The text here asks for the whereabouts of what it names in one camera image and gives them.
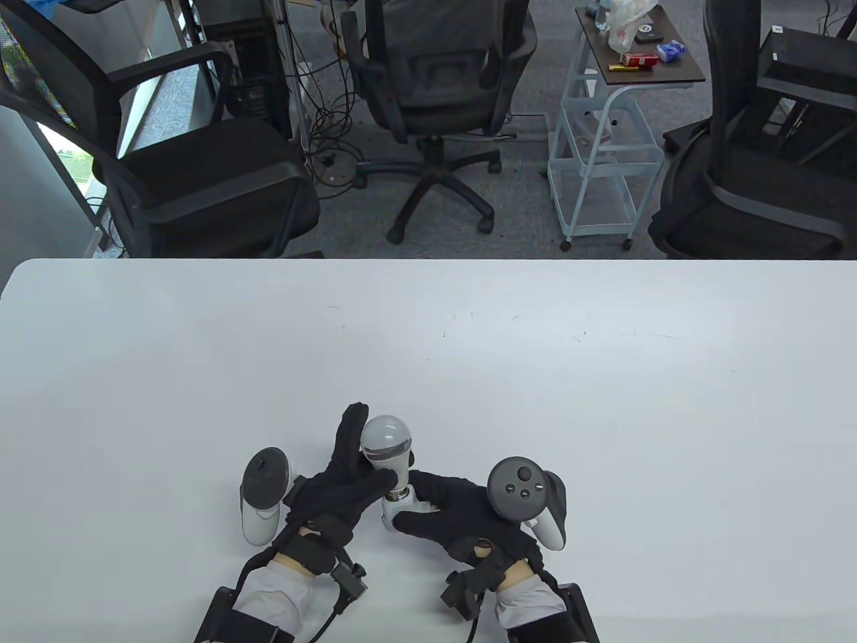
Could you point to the black side table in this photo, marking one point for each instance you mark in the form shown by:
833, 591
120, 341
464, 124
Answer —
810, 67

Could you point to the black wrist sensor module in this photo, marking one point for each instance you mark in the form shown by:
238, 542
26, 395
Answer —
460, 595
349, 581

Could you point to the black item with round label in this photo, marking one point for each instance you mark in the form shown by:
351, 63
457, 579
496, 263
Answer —
646, 30

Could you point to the white light bulb socket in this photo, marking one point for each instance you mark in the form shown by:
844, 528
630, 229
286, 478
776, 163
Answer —
390, 512

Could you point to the yellow red pen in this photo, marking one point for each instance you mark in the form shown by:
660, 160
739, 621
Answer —
622, 67

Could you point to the blue packet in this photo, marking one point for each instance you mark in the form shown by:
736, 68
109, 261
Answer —
671, 51

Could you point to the white light bulb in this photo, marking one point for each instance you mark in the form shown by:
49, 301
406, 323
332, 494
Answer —
385, 435

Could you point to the person's right hand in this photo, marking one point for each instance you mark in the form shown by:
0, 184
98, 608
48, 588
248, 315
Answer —
462, 516

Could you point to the black swivel office chair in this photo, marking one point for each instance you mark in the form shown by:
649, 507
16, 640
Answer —
432, 161

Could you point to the black padded office chair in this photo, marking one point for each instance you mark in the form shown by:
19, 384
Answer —
736, 201

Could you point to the black mesh armchair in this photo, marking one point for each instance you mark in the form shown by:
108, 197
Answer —
201, 181

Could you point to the person's left forearm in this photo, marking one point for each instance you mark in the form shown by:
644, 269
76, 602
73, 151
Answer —
274, 596

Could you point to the person's left hand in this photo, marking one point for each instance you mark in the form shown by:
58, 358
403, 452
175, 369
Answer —
335, 489

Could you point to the blue cloth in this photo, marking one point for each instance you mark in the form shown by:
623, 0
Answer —
60, 3

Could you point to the black computer tower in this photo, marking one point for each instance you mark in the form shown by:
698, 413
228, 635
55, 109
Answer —
251, 74

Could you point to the red box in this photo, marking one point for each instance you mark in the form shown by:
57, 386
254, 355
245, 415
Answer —
639, 59

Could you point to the grey white tracking controller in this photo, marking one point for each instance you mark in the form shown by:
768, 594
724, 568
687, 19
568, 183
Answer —
264, 482
519, 489

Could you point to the white cart with brown top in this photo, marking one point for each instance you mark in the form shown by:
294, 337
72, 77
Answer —
676, 67

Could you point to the clear plastic bag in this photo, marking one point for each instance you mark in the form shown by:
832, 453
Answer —
626, 27

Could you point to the person's right forearm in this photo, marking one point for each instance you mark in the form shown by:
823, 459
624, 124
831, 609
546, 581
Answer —
529, 603

